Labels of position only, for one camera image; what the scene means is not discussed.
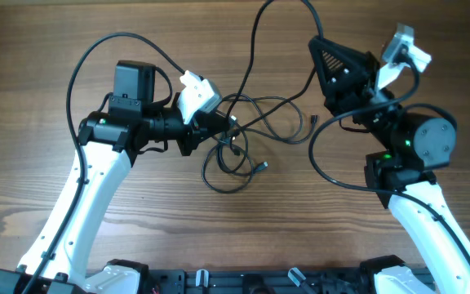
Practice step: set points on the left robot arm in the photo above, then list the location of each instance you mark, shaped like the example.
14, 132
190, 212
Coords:
108, 145

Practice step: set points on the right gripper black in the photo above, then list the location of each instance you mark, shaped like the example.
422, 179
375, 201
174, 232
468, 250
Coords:
353, 82

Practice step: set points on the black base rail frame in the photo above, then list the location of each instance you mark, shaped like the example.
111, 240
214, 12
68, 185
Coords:
337, 280

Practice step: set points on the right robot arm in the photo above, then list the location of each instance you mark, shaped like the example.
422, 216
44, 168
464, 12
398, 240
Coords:
417, 140

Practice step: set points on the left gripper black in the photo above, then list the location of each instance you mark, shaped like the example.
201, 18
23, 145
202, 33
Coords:
199, 128

